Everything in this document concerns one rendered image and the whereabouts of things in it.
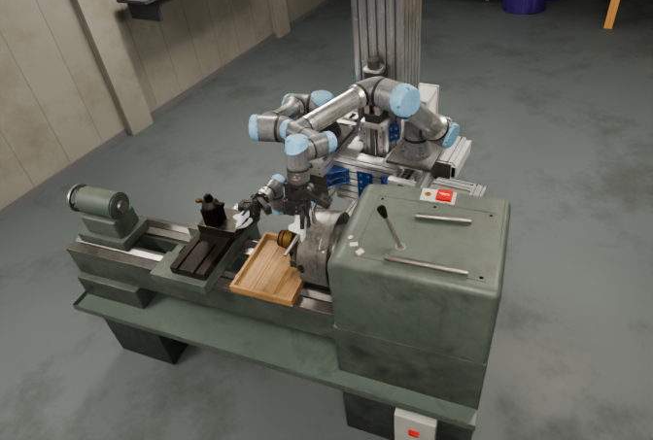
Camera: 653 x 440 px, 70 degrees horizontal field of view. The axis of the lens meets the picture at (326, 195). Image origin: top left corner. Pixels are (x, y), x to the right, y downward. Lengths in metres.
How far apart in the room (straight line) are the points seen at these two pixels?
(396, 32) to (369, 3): 0.18
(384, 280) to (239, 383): 1.51
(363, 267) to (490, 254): 0.43
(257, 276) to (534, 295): 1.85
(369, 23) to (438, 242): 1.08
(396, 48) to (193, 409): 2.18
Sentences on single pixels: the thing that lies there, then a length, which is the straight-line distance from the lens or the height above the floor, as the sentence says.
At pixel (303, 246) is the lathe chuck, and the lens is 1.81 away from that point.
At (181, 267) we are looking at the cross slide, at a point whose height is 0.97.
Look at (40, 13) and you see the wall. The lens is 4.98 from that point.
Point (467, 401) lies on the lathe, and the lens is 2.13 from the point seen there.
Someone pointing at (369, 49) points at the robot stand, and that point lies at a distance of 2.32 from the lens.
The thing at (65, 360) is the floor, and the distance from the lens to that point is 3.49.
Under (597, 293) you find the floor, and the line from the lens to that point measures 3.42.
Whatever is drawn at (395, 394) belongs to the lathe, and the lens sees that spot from 2.16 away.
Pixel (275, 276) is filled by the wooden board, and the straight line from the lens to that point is 2.14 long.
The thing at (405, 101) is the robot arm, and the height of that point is 1.64.
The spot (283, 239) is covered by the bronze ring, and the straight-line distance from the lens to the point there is 1.97.
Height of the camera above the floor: 2.45
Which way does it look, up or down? 38 degrees down
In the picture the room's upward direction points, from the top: 7 degrees counter-clockwise
